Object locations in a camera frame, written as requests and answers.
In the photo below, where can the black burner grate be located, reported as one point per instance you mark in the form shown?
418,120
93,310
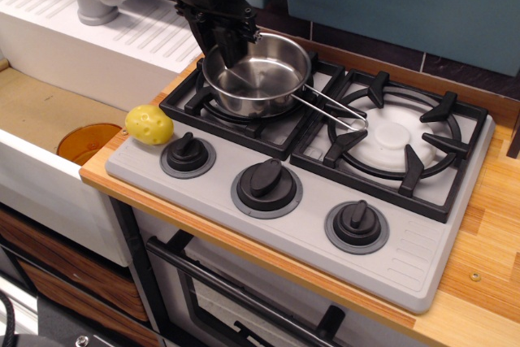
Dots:
193,109
417,150

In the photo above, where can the black left stove knob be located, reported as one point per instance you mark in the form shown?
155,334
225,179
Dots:
187,157

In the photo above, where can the black right burner grate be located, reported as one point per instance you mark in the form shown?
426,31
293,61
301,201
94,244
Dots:
417,150

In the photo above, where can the black left burner grate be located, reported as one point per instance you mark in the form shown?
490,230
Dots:
193,109

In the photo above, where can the black right stove knob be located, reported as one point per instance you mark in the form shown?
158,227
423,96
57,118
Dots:
356,228

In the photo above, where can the yellow toy potato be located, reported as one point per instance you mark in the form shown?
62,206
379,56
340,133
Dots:
149,125

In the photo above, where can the wooden drawer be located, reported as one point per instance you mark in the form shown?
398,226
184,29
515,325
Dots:
77,263
74,298

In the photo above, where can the oven door with black handle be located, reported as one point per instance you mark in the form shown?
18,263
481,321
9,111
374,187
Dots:
241,318

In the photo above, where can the lower wooden drawer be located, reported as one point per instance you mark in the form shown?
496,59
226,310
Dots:
74,298

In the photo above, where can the black middle stove knob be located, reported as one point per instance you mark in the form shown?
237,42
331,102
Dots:
267,190

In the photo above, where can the upper wooden drawer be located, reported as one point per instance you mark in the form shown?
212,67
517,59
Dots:
77,263

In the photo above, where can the right teal wall cabinet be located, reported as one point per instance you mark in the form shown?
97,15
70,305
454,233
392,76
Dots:
482,33

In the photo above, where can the grey toy stove top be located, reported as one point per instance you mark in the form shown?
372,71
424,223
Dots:
406,271

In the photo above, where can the stainless steel pan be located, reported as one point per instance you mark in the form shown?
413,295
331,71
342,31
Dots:
268,81

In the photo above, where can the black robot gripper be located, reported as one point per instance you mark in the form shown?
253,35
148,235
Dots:
228,24

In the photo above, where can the orange sink drain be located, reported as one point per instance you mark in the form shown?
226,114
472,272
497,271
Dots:
80,145

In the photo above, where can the black stove knob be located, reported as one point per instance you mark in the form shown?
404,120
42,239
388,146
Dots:
267,190
187,157
356,228

